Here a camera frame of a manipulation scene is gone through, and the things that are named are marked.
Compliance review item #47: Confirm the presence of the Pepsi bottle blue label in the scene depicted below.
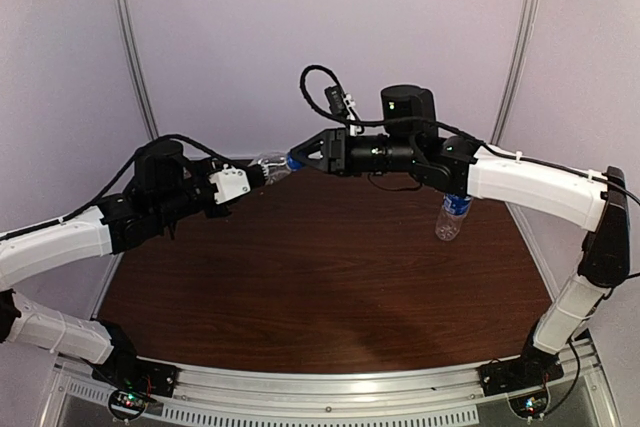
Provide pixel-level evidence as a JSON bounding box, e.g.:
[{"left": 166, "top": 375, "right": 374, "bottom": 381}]
[{"left": 248, "top": 150, "right": 304, "bottom": 187}]

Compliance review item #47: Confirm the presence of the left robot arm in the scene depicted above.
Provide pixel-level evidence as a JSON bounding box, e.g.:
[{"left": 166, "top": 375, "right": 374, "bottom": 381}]
[{"left": 1, "top": 135, "right": 267, "bottom": 365}]

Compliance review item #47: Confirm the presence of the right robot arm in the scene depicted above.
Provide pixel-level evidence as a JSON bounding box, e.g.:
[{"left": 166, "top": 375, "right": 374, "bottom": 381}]
[{"left": 290, "top": 85, "right": 630, "bottom": 361}]

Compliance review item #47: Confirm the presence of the blue label water bottle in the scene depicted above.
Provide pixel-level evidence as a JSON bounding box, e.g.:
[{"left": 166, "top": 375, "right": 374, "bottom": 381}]
[{"left": 435, "top": 194, "right": 473, "bottom": 241}]

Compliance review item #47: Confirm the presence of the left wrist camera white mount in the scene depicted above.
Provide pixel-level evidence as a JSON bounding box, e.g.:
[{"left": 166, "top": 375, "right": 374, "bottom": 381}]
[{"left": 208, "top": 166, "right": 251, "bottom": 205}]

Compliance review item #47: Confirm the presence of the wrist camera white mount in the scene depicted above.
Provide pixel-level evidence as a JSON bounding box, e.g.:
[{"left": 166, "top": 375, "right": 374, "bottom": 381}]
[
  {"left": 324, "top": 85, "right": 364, "bottom": 136},
  {"left": 208, "top": 166, "right": 251, "bottom": 205}
]

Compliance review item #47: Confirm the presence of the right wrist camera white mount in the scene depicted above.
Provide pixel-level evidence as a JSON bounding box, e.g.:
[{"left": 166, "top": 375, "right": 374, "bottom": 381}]
[{"left": 324, "top": 85, "right": 364, "bottom": 136}]

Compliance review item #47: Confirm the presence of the left black cable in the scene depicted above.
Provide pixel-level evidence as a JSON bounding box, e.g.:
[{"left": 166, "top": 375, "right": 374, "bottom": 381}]
[{"left": 0, "top": 134, "right": 236, "bottom": 243}]

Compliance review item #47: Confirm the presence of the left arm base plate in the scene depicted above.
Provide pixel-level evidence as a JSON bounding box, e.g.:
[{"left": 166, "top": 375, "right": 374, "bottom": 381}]
[{"left": 86, "top": 358, "right": 179, "bottom": 425}]

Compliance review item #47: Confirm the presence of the left aluminium frame post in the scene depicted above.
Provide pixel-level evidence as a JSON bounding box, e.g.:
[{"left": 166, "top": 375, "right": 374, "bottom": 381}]
[{"left": 114, "top": 0, "right": 160, "bottom": 140}]

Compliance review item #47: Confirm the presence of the aluminium frame post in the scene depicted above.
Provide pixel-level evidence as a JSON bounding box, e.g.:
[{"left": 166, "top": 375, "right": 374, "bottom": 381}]
[
  {"left": 490, "top": 0, "right": 540, "bottom": 145},
  {"left": 114, "top": 0, "right": 160, "bottom": 140}
]

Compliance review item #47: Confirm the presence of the aluminium front rail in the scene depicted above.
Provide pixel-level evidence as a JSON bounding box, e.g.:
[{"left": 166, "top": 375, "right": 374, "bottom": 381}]
[{"left": 35, "top": 337, "right": 622, "bottom": 426}]

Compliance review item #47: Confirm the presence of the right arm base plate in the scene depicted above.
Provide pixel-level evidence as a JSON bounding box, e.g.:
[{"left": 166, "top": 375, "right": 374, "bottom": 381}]
[{"left": 477, "top": 356, "right": 564, "bottom": 421}]

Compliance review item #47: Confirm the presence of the right aluminium frame post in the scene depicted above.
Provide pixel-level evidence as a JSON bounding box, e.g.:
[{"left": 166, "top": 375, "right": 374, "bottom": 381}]
[{"left": 490, "top": 0, "right": 540, "bottom": 145}]

